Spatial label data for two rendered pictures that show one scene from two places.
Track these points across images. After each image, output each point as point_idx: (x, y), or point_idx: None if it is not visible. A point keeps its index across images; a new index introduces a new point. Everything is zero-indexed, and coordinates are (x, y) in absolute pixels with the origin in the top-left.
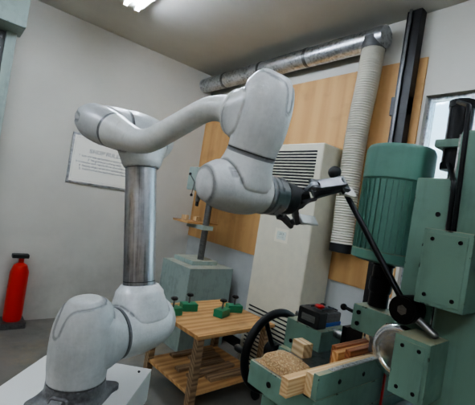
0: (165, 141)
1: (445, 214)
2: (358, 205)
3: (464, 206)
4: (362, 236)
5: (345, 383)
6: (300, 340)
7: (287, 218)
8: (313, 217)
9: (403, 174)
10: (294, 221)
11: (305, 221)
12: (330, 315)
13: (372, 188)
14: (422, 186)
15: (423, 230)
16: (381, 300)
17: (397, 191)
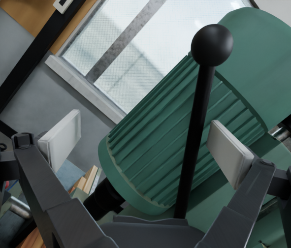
0: None
1: (263, 203)
2: (164, 106)
3: None
4: (143, 169)
5: None
6: None
7: None
8: (77, 118)
9: (272, 124)
10: (23, 189)
11: (59, 162)
12: (13, 183)
13: (221, 115)
14: (274, 158)
15: (226, 204)
16: (104, 215)
17: (244, 143)
